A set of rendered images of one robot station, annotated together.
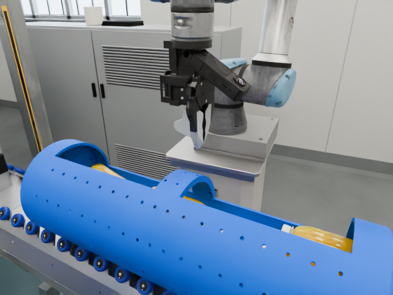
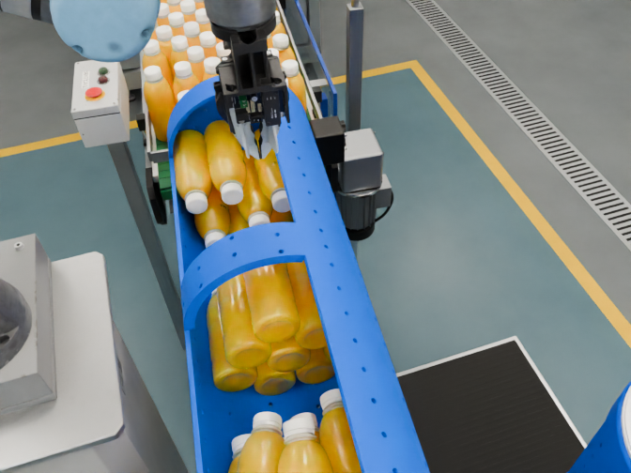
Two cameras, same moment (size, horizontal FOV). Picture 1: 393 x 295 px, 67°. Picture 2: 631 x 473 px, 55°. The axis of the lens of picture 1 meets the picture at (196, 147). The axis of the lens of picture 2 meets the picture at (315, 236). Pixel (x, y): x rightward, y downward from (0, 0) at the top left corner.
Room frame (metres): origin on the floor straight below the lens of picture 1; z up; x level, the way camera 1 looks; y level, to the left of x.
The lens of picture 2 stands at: (0.90, 0.53, 1.87)
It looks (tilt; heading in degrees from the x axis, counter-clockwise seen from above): 48 degrees down; 231
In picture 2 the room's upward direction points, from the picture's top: 3 degrees counter-clockwise
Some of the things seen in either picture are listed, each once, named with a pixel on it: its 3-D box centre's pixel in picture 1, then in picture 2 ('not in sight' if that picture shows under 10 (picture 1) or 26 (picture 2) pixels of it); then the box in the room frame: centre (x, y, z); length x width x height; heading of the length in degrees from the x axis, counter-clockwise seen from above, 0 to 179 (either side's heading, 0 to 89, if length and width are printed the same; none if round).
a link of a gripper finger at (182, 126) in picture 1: (187, 128); (270, 136); (0.55, 0.02, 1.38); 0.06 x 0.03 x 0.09; 61
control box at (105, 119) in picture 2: not in sight; (101, 100); (0.52, -0.70, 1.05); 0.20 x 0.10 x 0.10; 61
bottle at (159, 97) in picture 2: not in sight; (161, 106); (0.39, -0.67, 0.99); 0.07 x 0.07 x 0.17
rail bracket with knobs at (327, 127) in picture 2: not in sight; (325, 144); (0.17, -0.32, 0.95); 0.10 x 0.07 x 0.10; 151
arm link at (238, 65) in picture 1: (229, 79); not in sight; (0.96, -0.11, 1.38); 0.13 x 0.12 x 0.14; 56
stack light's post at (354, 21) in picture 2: not in sight; (352, 166); (-0.14, -0.54, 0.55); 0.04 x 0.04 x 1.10; 61
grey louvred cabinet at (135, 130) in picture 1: (119, 107); not in sight; (2.71, 0.73, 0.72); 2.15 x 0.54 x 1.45; 67
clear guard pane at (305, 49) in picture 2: not in sight; (307, 88); (-0.18, -0.80, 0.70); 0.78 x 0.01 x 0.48; 61
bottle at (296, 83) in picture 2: not in sight; (292, 100); (0.15, -0.46, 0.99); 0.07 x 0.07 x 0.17
